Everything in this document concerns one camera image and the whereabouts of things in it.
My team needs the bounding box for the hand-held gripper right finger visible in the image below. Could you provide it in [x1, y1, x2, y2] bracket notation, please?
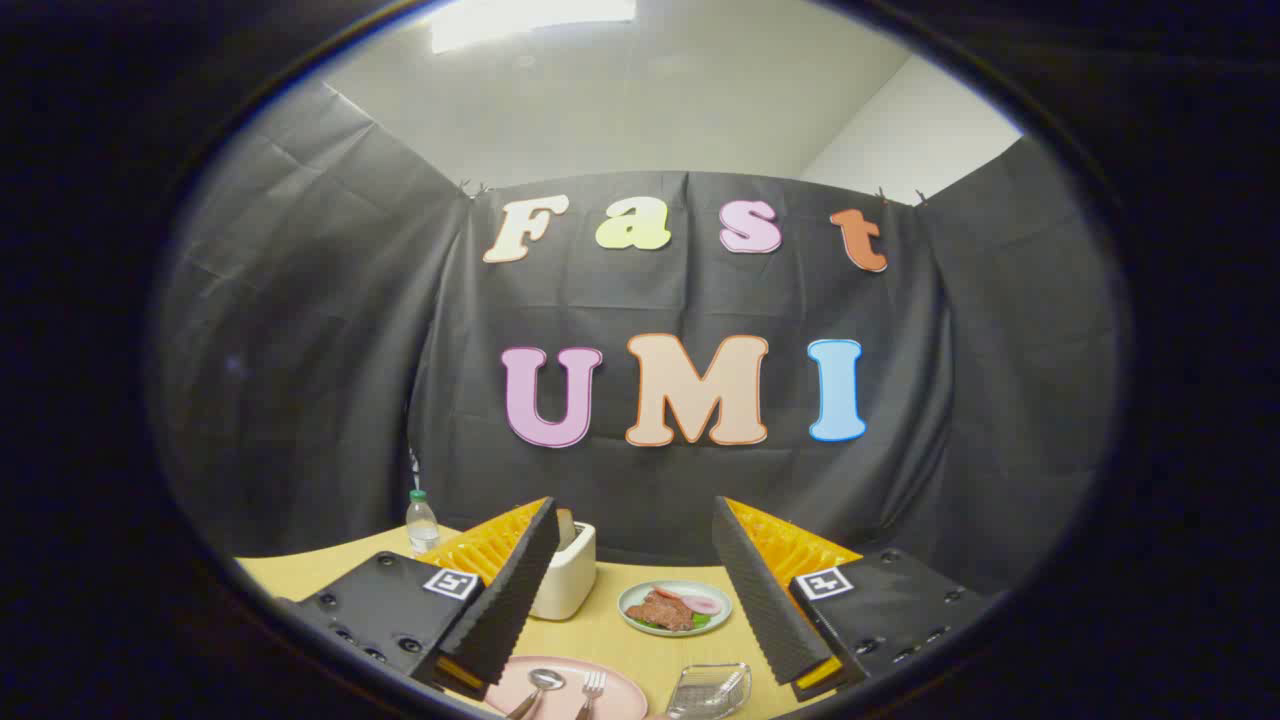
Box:
[712, 495, 1006, 701]

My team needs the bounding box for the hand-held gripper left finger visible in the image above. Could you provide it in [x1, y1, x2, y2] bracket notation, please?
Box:
[275, 496, 561, 701]

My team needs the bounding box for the cream white toaster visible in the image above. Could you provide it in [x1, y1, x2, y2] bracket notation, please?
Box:
[530, 520, 598, 621]

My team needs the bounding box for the steak with vegetables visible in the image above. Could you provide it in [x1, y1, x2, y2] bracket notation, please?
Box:
[626, 588, 721, 633]

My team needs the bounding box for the clear plastic water bottle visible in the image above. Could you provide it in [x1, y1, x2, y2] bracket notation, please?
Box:
[406, 490, 441, 557]

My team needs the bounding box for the light green oval plate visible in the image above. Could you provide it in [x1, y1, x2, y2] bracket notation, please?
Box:
[618, 580, 733, 638]

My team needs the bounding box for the pink round plate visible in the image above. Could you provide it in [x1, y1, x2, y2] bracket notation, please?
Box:
[484, 656, 649, 720]

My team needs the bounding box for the wooden handled metal spoon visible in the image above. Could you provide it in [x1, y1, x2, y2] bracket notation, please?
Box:
[507, 668, 567, 720]

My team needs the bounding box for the metal wire cutlery basket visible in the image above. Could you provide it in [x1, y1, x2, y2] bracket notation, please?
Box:
[666, 662, 753, 720]

